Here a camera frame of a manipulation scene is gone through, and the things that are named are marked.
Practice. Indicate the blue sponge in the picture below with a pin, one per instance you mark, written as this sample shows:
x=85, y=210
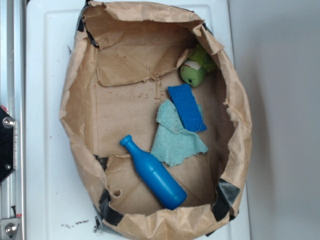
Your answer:
x=187, y=108

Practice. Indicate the blue plastic bottle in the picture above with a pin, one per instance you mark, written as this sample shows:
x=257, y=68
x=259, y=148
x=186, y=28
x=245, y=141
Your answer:
x=162, y=184

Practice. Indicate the aluminium rail with black bracket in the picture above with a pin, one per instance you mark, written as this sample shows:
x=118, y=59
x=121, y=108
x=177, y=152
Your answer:
x=12, y=109

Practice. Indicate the light teal cloth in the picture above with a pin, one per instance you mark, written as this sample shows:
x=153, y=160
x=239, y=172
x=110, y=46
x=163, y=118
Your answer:
x=172, y=142

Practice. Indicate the green plush toy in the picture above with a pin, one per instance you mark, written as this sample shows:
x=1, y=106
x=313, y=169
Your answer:
x=194, y=70

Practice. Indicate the brown paper-lined bin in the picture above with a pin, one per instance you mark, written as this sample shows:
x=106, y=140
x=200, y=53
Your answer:
x=125, y=56

